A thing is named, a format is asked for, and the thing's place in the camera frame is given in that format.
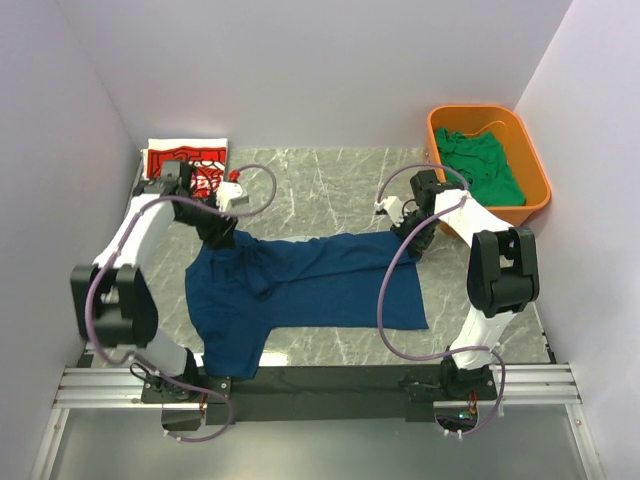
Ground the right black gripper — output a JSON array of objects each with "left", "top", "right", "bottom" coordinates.
[{"left": 391, "top": 211, "right": 441, "bottom": 258}]

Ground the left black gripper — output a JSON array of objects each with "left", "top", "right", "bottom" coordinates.
[{"left": 177, "top": 190, "right": 239, "bottom": 250}]

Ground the dark blue t-shirt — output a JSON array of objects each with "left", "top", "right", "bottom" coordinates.
[{"left": 185, "top": 231, "right": 400, "bottom": 378}]

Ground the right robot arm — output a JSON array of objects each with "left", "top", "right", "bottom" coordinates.
[{"left": 375, "top": 170, "right": 539, "bottom": 399}]

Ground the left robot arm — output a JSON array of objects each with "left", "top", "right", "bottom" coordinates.
[{"left": 70, "top": 160, "right": 249, "bottom": 402}]

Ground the folded red coca-cola t-shirt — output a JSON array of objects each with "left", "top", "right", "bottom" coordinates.
[{"left": 141, "top": 138, "right": 228, "bottom": 199}]

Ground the green t-shirt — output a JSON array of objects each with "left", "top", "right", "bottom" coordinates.
[{"left": 435, "top": 127, "right": 526, "bottom": 207}]

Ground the orange plastic bin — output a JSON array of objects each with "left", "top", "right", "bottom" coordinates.
[{"left": 424, "top": 104, "right": 551, "bottom": 226}]

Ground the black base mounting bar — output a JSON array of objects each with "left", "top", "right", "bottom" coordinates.
[{"left": 141, "top": 365, "right": 500, "bottom": 431}]

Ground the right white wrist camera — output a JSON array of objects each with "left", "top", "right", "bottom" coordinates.
[{"left": 374, "top": 196, "right": 408, "bottom": 226}]

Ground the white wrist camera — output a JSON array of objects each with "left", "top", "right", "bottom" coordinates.
[
  {"left": 215, "top": 170, "right": 250, "bottom": 212},
  {"left": 374, "top": 196, "right": 408, "bottom": 226}
]

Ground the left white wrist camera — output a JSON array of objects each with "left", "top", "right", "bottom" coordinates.
[{"left": 215, "top": 170, "right": 250, "bottom": 212}]

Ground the aluminium extrusion rail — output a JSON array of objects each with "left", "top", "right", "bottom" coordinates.
[{"left": 27, "top": 149, "right": 607, "bottom": 480}]

